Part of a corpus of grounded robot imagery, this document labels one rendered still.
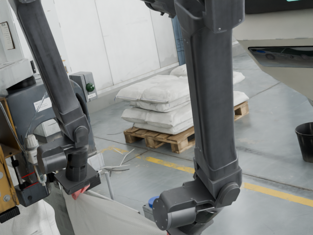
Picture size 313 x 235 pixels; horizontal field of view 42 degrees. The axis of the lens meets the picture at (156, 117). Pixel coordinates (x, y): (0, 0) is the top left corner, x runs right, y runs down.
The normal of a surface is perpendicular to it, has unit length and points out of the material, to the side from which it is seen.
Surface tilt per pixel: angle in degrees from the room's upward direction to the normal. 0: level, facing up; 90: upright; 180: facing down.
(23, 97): 90
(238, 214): 0
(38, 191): 90
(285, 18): 40
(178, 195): 28
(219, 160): 106
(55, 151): 102
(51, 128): 90
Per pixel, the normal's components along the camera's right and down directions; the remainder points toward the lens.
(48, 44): 0.60, 0.31
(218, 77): 0.38, 0.62
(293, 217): -0.18, -0.94
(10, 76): 0.97, -0.13
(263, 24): -0.63, -0.50
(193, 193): 0.22, -0.80
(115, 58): 0.66, 0.11
